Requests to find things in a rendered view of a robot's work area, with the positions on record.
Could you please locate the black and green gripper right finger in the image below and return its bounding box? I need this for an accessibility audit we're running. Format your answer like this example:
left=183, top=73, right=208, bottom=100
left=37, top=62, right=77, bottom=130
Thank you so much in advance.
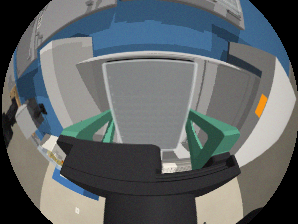
left=185, top=109, right=240, bottom=170

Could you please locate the white button box with green key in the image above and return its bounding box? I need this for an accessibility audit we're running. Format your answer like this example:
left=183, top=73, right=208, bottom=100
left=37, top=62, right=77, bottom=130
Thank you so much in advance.
left=15, top=97, right=47, bottom=139

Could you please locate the blue bench mat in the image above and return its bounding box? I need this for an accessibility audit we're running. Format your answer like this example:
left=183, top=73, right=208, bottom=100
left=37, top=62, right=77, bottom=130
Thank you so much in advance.
left=13, top=0, right=290, bottom=141

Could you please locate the white multiwell plate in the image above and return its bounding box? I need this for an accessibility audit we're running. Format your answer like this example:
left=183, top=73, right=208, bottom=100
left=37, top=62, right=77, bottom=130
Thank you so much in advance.
left=210, top=0, right=241, bottom=16

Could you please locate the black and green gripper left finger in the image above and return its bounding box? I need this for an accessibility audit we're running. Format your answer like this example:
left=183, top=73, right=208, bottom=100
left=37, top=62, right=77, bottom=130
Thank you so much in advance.
left=60, top=109, right=115, bottom=143

